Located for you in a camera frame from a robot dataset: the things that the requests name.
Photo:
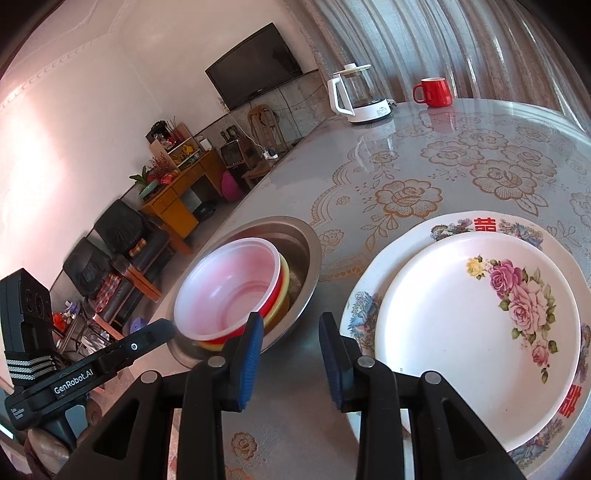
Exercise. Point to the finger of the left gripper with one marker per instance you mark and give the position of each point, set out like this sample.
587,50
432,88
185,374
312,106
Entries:
126,351

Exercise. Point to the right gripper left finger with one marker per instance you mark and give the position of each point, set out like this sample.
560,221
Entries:
132,441

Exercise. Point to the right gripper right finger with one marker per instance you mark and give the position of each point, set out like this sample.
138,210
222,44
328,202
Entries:
449,440

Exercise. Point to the red plastic bowl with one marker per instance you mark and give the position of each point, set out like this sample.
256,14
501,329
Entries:
215,299

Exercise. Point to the white plate pink roses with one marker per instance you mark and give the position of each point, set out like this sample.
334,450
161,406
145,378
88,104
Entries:
496,318

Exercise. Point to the yellow plastic bowl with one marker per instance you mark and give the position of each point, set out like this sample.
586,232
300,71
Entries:
277,311

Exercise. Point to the stainless steel bowl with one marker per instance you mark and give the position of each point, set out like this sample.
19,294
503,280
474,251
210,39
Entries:
298,244

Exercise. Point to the white plate red characters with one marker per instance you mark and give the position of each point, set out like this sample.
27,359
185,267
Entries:
550,453

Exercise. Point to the person left hand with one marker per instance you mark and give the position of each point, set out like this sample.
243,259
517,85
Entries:
45,455

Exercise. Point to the black leather sofa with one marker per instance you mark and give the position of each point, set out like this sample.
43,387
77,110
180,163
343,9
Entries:
101,272

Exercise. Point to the orange wooden desk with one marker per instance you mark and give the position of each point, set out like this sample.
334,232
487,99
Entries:
203,178

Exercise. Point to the small shelf with items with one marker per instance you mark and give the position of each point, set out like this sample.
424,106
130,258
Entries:
172,146

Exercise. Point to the white glass electric kettle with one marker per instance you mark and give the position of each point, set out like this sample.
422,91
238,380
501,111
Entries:
353,93

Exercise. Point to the red mug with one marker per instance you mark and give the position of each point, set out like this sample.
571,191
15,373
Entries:
434,92

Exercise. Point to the grey centre curtain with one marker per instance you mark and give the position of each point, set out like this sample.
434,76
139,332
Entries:
485,49

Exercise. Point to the wooden chair by wall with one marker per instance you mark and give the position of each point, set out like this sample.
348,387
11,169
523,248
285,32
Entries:
268,137

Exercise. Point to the black wall television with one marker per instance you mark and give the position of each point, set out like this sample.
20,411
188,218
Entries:
258,64

